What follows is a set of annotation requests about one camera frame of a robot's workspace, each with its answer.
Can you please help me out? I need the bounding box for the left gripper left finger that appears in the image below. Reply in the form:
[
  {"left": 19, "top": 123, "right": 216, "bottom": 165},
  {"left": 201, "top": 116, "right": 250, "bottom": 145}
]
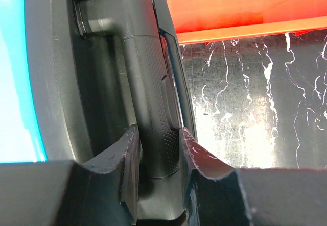
[{"left": 1, "top": 124, "right": 140, "bottom": 225}]

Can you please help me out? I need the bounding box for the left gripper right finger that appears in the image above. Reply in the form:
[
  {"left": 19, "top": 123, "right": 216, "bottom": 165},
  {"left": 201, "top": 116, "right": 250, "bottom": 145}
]
[{"left": 179, "top": 128, "right": 326, "bottom": 225}]

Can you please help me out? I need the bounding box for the blue hard-shell suitcase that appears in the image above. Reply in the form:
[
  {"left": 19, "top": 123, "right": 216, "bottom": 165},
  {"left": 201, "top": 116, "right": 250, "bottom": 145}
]
[{"left": 1, "top": 0, "right": 195, "bottom": 224}]

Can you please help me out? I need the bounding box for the red plastic bin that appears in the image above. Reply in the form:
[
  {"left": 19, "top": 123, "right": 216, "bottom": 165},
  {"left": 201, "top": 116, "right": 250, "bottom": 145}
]
[{"left": 167, "top": 0, "right": 326, "bottom": 44}]

